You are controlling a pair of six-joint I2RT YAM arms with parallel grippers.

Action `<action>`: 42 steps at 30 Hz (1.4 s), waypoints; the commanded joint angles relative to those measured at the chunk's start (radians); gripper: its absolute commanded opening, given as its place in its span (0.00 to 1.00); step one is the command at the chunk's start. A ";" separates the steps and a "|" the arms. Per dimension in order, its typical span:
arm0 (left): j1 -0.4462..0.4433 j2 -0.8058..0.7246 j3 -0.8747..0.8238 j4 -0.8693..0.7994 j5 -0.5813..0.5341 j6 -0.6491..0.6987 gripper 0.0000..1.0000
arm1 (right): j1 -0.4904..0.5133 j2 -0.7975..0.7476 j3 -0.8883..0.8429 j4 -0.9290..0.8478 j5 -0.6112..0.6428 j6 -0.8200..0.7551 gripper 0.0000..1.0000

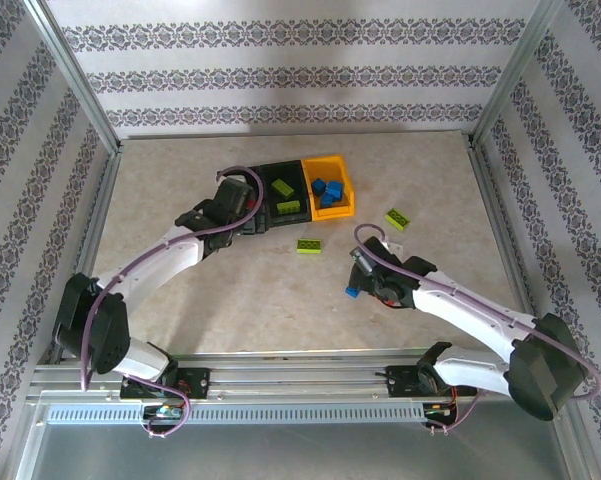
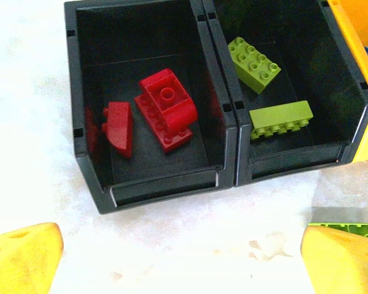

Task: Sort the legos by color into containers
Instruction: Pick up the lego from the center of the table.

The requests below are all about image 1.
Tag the aluminium mounting rail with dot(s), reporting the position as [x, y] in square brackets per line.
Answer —
[300, 370]

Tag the aluminium side rail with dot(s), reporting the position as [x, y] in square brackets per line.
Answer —
[97, 225]
[495, 210]

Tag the small controller board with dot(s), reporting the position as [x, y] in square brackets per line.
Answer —
[164, 411]
[437, 411]

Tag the black plastic bin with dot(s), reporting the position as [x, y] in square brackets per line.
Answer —
[235, 176]
[300, 172]

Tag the aluminium frame post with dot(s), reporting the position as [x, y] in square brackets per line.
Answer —
[520, 70]
[75, 80]

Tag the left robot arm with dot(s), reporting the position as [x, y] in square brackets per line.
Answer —
[155, 260]

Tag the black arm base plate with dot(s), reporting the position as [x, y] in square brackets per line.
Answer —
[195, 382]
[400, 382]

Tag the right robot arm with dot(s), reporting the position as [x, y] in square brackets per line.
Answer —
[460, 310]

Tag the yellow plastic bin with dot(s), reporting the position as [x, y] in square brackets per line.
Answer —
[340, 212]

